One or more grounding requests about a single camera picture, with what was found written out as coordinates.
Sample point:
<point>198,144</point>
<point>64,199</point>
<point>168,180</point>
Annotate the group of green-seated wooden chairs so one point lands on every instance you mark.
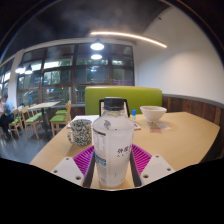
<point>31,119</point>

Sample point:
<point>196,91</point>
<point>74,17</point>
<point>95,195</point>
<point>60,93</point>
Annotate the light wooden dining table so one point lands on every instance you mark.
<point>45,105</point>

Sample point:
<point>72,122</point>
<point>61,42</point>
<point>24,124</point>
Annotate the white ceramic bowl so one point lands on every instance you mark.
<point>153,113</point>

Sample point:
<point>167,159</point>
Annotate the white printed paper sheets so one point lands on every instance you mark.
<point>83,117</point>

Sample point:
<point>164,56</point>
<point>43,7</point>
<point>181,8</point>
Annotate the small white electronic device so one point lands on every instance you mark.
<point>137,126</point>

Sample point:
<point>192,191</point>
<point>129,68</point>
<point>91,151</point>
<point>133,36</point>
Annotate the green speckled ceramic mug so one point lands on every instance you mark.
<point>81,131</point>

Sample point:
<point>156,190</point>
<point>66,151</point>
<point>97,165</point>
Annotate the clear plastic water bottle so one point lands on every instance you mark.
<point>112,143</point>

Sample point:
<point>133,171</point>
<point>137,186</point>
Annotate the person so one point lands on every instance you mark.
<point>7,111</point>

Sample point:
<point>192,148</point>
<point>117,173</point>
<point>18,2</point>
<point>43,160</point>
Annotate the green upholstered bench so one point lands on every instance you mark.
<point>143,98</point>

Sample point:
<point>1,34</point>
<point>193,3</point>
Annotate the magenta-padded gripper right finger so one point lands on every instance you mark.
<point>156,168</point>

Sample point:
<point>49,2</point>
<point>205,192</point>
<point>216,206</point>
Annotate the small red paper packet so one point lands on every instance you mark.
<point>155,129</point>

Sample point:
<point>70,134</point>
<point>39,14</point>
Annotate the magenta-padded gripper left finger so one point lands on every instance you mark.
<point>66,170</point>

